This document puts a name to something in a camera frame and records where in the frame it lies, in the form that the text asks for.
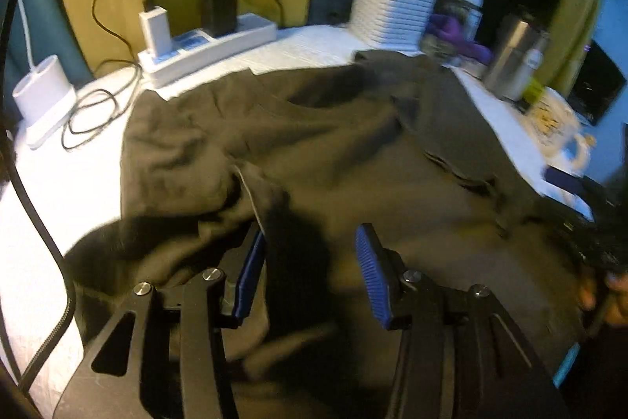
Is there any yellow green object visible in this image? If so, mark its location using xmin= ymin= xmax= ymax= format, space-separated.
xmin=522 ymin=82 xmax=546 ymax=106

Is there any stainless steel bottle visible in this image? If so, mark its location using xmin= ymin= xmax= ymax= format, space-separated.
xmin=483 ymin=11 xmax=550 ymax=101

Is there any dark olive garment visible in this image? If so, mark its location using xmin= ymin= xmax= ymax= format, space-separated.
xmin=64 ymin=50 xmax=590 ymax=419

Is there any white power strip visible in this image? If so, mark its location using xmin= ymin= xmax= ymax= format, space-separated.
xmin=137 ymin=13 xmax=278 ymax=90

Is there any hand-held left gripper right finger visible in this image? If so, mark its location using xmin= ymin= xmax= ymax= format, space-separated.
xmin=356 ymin=223 xmax=572 ymax=419

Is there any black monitor screen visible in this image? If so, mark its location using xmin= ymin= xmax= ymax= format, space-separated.
xmin=569 ymin=41 xmax=628 ymax=128

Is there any black charger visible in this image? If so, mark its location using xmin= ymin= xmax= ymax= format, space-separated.
xmin=199 ymin=0 xmax=239 ymax=38

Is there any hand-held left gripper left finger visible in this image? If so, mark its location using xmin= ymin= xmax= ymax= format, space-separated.
xmin=53 ymin=227 xmax=270 ymax=419

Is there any purple cloth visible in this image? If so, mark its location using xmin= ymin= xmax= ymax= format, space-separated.
xmin=429 ymin=14 xmax=491 ymax=64

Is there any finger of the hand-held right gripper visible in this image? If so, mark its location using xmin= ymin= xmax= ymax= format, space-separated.
xmin=544 ymin=166 xmax=597 ymax=204

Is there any white plastic basket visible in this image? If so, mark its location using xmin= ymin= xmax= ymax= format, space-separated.
xmin=348 ymin=0 xmax=440 ymax=51

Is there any white charger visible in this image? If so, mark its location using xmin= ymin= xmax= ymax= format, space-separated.
xmin=139 ymin=7 xmax=172 ymax=54

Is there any white desk lamp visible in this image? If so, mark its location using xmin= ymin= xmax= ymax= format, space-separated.
xmin=10 ymin=0 xmax=78 ymax=151

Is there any person's right hand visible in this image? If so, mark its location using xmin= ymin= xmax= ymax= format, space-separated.
xmin=579 ymin=274 xmax=628 ymax=326

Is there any clear glass jar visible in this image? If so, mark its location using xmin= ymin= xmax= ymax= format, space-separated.
xmin=422 ymin=31 xmax=459 ymax=64

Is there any black braided cable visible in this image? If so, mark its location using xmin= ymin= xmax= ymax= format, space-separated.
xmin=0 ymin=0 xmax=77 ymax=405

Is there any white printed mug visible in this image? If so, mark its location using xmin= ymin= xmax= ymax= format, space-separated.
xmin=527 ymin=88 xmax=597 ymax=177

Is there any white textured table cover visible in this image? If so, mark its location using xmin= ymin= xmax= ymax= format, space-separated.
xmin=0 ymin=24 xmax=597 ymax=419

